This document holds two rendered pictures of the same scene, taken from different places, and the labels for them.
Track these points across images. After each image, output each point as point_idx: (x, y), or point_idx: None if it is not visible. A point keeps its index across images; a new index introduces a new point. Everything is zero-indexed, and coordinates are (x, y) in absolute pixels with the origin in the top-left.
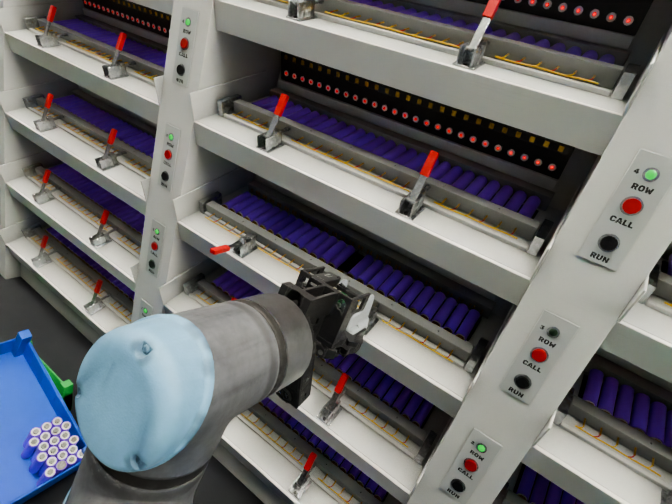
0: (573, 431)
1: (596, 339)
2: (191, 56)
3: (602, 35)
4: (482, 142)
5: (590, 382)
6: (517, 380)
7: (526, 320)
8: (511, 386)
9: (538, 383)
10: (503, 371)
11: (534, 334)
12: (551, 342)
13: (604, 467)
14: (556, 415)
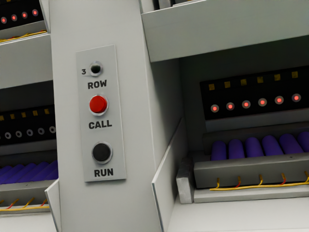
0: (210, 196)
1: (137, 45)
2: None
3: None
4: (21, 15)
5: (212, 151)
6: (94, 153)
7: (67, 77)
8: (95, 169)
9: (117, 141)
10: (79, 157)
11: (82, 85)
12: (100, 81)
13: (262, 211)
14: (180, 187)
